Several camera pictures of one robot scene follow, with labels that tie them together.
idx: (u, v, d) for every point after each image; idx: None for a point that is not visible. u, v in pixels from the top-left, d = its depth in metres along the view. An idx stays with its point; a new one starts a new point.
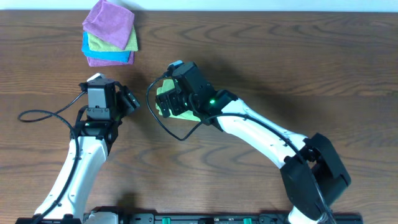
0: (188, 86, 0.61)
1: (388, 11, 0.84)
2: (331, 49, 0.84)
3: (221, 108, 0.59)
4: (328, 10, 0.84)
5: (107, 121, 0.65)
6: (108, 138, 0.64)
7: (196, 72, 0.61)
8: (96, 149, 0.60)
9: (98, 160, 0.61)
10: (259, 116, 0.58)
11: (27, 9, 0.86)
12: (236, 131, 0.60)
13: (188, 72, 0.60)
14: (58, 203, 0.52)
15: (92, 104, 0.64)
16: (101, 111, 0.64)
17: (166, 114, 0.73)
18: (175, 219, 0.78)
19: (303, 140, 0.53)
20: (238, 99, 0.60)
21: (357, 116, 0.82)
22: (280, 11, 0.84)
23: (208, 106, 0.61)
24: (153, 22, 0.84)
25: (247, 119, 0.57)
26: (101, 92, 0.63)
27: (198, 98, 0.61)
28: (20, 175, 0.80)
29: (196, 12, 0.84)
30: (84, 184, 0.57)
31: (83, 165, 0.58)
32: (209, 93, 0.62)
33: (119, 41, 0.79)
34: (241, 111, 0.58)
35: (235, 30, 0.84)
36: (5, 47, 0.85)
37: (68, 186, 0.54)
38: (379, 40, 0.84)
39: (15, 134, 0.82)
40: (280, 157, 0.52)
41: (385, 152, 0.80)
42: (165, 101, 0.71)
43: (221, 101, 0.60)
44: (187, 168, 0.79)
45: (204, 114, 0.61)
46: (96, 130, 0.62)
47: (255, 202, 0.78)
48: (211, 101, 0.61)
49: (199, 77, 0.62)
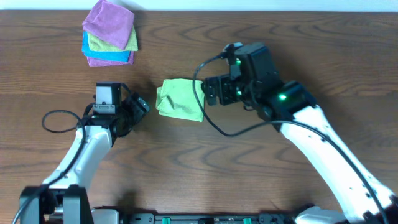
0: (253, 67, 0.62)
1: (389, 11, 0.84)
2: (331, 49, 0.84)
3: (289, 104, 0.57)
4: (329, 10, 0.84)
5: (113, 115, 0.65)
6: (113, 130, 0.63)
7: (264, 55, 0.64)
8: (102, 134, 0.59)
9: (102, 147, 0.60)
10: (339, 140, 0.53)
11: (27, 9, 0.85)
12: (308, 149, 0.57)
13: (254, 53, 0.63)
14: (65, 176, 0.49)
15: (100, 100, 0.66)
16: (107, 107, 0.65)
17: (213, 101, 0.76)
18: (175, 219, 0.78)
19: (390, 197, 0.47)
20: (317, 106, 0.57)
21: (357, 116, 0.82)
22: (281, 11, 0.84)
23: (275, 98, 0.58)
24: (153, 22, 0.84)
25: (326, 140, 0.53)
26: (109, 88, 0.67)
27: (262, 83, 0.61)
28: (21, 175, 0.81)
29: (196, 12, 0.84)
30: (89, 163, 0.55)
31: (89, 147, 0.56)
32: (274, 82, 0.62)
33: (119, 41, 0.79)
34: (322, 128, 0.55)
35: (235, 30, 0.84)
36: (5, 46, 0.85)
37: (75, 162, 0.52)
38: (379, 40, 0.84)
39: (16, 134, 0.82)
40: (357, 205, 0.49)
41: (385, 152, 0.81)
42: (214, 86, 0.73)
43: (291, 94, 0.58)
44: (187, 168, 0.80)
45: (265, 104, 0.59)
46: (102, 122, 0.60)
47: (255, 203, 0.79)
48: (281, 95, 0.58)
49: (267, 63, 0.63)
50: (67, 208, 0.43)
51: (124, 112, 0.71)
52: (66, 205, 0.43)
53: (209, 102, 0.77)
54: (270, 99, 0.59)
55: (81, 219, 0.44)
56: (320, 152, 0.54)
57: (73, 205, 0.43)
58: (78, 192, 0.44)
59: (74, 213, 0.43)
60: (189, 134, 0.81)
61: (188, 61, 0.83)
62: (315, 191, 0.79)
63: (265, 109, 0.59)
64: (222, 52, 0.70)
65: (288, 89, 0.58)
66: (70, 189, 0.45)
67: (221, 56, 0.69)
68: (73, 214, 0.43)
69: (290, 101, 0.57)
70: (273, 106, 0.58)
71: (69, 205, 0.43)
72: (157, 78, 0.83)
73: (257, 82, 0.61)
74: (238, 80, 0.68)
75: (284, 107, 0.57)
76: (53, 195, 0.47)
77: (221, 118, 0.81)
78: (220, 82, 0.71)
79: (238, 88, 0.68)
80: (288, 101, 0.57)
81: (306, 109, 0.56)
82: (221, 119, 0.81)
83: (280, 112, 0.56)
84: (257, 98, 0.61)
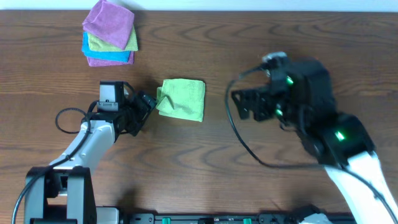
0: (308, 91, 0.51)
1: (389, 11, 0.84)
2: (331, 49, 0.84)
3: (347, 145, 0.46)
4: (329, 10, 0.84)
5: (115, 112, 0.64)
6: (117, 127, 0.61)
7: (323, 79, 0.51)
8: (107, 127, 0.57)
9: (108, 140, 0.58)
10: (393, 201, 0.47)
11: (27, 9, 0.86)
12: (348, 193, 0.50)
13: (313, 74, 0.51)
14: (70, 158, 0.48)
15: (103, 98, 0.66)
16: (111, 105, 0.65)
17: (245, 115, 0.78)
18: (175, 219, 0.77)
19: None
20: (375, 154, 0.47)
21: (357, 116, 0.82)
22: (281, 11, 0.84)
23: (331, 134, 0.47)
24: (153, 22, 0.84)
25: (378, 199, 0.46)
26: (112, 86, 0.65)
27: (314, 113, 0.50)
28: (21, 175, 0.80)
29: (196, 12, 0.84)
30: (94, 153, 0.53)
31: (94, 136, 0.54)
32: (330, 111, 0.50)
33: (119, 41, 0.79)
34: (376, 183, 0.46)
35: (235, 30, 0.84)
36: (5, 47, 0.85)
37: (80, 147, 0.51)
38: (379, 40, 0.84)
39: (15, 134, 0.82)
40: None
41: (385, 152, 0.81)
42: (250, 99, 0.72)
43: (350, 134, 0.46)
44: (187, 168, 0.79)
45: (314, 138, 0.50)
46: (106, 117, 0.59)
47: (255, 202, 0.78)
48: (338, 133, 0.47)
49: (325, 87, 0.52)
50: (71, 187, 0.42)
51: (129, 109, 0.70)
52: (70, 185, 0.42)
53: (242, 116, 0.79)
54: (321, 134, 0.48)
55: (84, 199, 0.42)
56: (366, 206, 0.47)
57: (76, 183, 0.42)
58: (81, 172, 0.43)
59: (78, 192, 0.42)
60: (189, 134, 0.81)
61: (188, 61, 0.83)
62: (315, 191, 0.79)
63: (314, 143, 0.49)
64: (264, 64, 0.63)
65: (349, 126, 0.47)
66: (74, 169, 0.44)
67: (261, 68, 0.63)
68: (77, 194, 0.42)
69: (349, 143, 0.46)
70: (326, 141, 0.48)
71: (73, 185, 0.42)
72: (157, 78, 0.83)
73: (309, 109, 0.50)
74: (280, 98, 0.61)
75: (339, 147, 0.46)
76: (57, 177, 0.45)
77: (221, 118, 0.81)
78: (258, 97, 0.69)
79: (278, 106, 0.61)
80: (346, 142, 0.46)
81: (364, 156, 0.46)
82: (221, 119, 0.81)
83: (333, 153, 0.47)
84: (305, 127, 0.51)
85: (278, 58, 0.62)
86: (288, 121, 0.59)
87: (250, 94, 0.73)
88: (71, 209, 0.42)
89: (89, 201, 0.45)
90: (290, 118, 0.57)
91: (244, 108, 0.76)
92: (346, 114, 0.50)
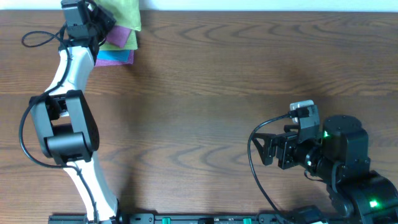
0: (344, 150, 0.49)
1: (377, 15, 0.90)
2: (328, 48, 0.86)
3: (379, 214, 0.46)
4: (322, 11, 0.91)
5: (88, 37, 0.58)
6: (92, 50, 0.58)
7: (359, 140, 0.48)
8: (84, 53, 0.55)
9: (87, 66, 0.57)
10: None
11: (38, 11, 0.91)
12: None
13: (352, 134, 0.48)
14: (61, 85, 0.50)
15: (69, 22, 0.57)
16: (81, 29, 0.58)
17: (269, 160, 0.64)
18: (175, 219, 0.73)
19: None
20: None
21: (360, 114, 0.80)
22: (278, 12, 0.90)
23: (365, 201, 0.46)
24: (153, 22, 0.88)
25: None
26: (76, 9, 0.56)
27: (346, 173, 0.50)
28: (11, 178, 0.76)
29: (197, 13, 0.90)
30: (80, 79, 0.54)
31: (76, 64, 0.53)
32: (362, 169, 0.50)
33: (119, 29, 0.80)
34: None
35: (235, 30, 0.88)
36: (10, 48, 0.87)
37: (66, 73, 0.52)
38: (373, 40, 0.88)
39: (10, 133, 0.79)
40: None
41: (394, 152, 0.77)
42: (277, 146, 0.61)
43: (385, 204, 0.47)
44: (186, 168, 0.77)
45: (345, 198, 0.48)
46: (81, 42, 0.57)
47: (255, 202, 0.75)
48: (373, 201, 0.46)
49: (362, 149, 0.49)
50: (70, 108, 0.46)
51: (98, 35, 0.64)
52: (69, 104, 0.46)
53: (263, 160, 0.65)
54: (354, 196, 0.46)
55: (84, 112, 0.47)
56: None
57: (74, 104, 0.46)
58: (76, 92, 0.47)
59: (78, 110, 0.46)
60: (189, 133, 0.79)
61: (188, 60, 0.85)
62: (316, 191, 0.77)
63: (344, 203, 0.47)
64: (290, 111, 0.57)
65: (383, 193, 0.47)
66: (69, 91, 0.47)
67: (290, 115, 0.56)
68: (78, 112, 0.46)
69: (381, 211, 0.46)
70: (358, 206, 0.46)
71: (72, 104, 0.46)
72: (157, 78, 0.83)
73: (342, 167, 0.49)
74: (310, 147, 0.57)
75: (371, 215, 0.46)
76: (55, 101, 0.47)
77: (221, 118, 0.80)
78: (285, 144, 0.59)
79: (308, 157, 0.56)
80: (377, 210, 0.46)
81: None
82: (221, 118, 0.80)
83: (364, 219, 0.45)
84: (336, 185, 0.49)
85: (309, 107, 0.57)
86: (319, 174, 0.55)
87: (277, 140, 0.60)
88: (76, 123, 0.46)
89: (89, 114, 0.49)
90: (320, 172, 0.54)
91: (268, 155, 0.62)
92: (379, 177, 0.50)
